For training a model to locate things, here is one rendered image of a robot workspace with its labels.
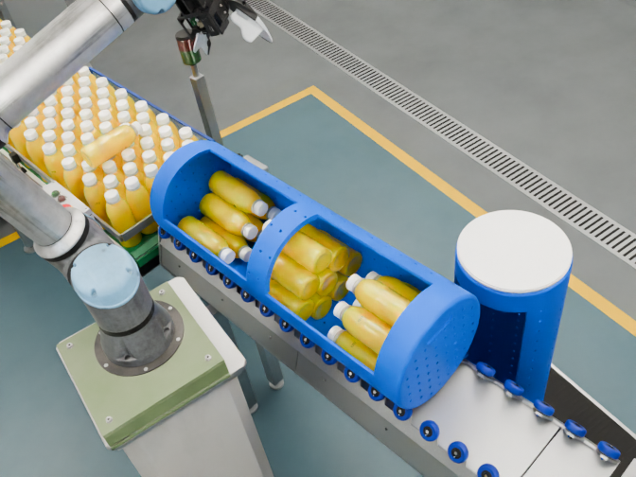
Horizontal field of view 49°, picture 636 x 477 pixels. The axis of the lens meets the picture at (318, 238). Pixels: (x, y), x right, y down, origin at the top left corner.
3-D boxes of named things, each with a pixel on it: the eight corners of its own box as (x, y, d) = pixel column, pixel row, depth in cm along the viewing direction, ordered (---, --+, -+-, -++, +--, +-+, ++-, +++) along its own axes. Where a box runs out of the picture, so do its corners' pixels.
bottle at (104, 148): (79, 145, 202) (128, 114, 209) (79, 155, 208) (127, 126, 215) (94, 162, 201) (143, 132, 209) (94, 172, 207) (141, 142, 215)
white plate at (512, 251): (472, 201, 186) (472, 203, 187) (443, 275, 169) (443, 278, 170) (580, 220, 176) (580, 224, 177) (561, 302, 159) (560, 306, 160)
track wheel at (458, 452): (468, 451, 142) (473, 449, 144) (450, 438, 145) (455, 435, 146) (460, 468, 144) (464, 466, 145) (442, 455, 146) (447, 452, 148)
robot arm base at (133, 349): (125, 381, 138) (108, 354, 131) (91, 337, 147) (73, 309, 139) (188, 336, 143) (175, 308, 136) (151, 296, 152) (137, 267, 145)
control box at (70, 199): (73, 253, 196) (59, 227, 188) (38, 222, 207) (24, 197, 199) (102, 233, 200) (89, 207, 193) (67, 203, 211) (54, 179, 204)
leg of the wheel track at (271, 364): (276, 393, 272) (245, 291, 228) (266, 384, 276) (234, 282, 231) (287, 382, 275) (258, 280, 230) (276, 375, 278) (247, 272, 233)
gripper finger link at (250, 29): (264, 59, 131) (221, 33, 128) (273, 38, 134) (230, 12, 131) (272, 50, 128) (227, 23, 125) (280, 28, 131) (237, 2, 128)
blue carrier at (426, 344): (404, 432, 152) (391, 367, 131) (169, 250, 201) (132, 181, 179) (482, 343, 163) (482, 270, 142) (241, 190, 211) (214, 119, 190)
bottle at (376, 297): (404, 332, 142) (342, 291, 152) (412, 344, 148) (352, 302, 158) (424, 306, 144) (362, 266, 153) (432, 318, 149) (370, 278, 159)
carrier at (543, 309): (462, 379, 249) (439, 449, 232) (471, 203, 187) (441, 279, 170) (543, 402, 239) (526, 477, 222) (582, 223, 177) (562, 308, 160)
